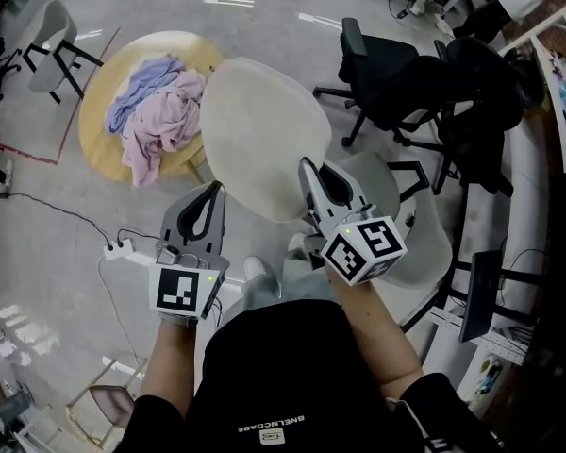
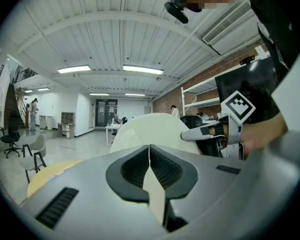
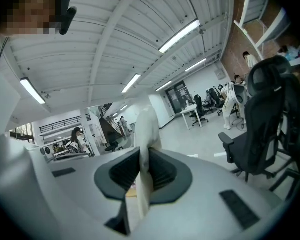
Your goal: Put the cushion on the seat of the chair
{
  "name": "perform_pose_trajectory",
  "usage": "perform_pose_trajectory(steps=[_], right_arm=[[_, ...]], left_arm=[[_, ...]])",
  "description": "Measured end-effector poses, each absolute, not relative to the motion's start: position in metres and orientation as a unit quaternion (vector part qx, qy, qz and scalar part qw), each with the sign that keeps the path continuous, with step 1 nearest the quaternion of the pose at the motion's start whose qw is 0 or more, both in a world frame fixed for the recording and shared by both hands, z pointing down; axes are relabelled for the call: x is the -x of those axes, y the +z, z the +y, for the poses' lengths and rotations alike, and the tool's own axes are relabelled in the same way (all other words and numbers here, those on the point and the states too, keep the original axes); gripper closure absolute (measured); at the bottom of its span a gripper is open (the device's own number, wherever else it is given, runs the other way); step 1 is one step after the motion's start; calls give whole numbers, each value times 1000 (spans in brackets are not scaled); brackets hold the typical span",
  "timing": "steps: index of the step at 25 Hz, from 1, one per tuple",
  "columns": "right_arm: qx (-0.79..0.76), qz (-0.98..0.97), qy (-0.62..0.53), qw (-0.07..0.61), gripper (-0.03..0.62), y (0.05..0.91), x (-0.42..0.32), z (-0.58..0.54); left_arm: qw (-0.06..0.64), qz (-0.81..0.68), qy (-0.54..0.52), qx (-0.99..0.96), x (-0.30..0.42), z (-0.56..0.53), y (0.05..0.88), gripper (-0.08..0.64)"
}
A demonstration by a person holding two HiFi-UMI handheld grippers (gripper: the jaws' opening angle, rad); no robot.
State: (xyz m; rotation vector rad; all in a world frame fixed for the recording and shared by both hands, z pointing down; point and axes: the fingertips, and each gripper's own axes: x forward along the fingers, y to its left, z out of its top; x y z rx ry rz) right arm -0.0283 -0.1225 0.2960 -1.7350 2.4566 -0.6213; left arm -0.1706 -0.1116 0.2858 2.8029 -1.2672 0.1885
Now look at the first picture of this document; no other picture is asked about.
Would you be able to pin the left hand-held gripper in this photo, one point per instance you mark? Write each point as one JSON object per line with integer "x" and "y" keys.
{"x": 179, "y": 290}

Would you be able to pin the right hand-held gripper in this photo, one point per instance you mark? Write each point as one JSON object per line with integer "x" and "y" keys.
{"x": 363, "y": 248}

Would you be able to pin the cream cushion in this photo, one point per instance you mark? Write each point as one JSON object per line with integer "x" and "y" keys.
{"x": 264, "y": 130}

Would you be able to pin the grey chair with black legs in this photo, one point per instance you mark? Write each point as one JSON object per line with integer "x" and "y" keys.
{"x": 56, "y": 40}
{"x": 420, "y": 248}

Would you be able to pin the person's right forearm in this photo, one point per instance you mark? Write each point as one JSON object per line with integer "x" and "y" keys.
{"x": 377, "y": 328}

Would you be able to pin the person's left forearm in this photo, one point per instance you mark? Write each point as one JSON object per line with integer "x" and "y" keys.
{"x": 172, "y": 361}

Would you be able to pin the black mesh office chair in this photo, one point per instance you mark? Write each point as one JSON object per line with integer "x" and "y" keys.
{"x": 476, "y": 97}

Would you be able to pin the black office chair base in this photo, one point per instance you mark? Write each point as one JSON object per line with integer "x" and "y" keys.
{"x": 2, "y": 69}

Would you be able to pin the person's white shoe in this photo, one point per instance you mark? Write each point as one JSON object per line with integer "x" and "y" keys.
{"x": 296, "y": 242}
{"x": 258, "y": 267}

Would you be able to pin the white power strip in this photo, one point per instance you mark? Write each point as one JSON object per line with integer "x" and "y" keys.
{"x": 119, "y": 248}

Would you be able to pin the pink cloth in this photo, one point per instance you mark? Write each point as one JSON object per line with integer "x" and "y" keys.
{"x": 162, "y": 121}

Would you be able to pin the person's grey jeans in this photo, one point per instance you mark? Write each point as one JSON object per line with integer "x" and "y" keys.
{"x": 287, "y": 286}

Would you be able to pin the round wooden table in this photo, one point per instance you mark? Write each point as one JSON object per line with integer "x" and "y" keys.
{"x": 99, "y": 125}

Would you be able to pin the purple cloth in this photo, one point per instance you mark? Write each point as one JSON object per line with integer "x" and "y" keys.
{"x": 141, "y": 88}

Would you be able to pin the red floor tape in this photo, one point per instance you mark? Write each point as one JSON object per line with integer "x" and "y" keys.
{"x": 71, "y": 125}

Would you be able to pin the person's black shirt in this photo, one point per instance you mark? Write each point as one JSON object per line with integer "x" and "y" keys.
{"x": 283, "y": 385}

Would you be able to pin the black monitor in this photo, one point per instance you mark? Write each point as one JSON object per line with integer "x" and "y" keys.
{"x": 481, "y": 295}

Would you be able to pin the white curved desk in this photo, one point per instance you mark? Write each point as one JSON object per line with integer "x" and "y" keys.
{"x": 528, "y": 206}

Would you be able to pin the wooden frame stool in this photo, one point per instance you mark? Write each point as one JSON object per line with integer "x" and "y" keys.
{"x": 108, "y": 404}

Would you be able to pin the white perforated rail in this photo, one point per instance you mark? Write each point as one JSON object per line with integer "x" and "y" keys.
{"x": 481, "y": 335}

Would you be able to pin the white shelf frame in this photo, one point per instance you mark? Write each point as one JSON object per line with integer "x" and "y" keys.
{"x": 547, "y": 40}

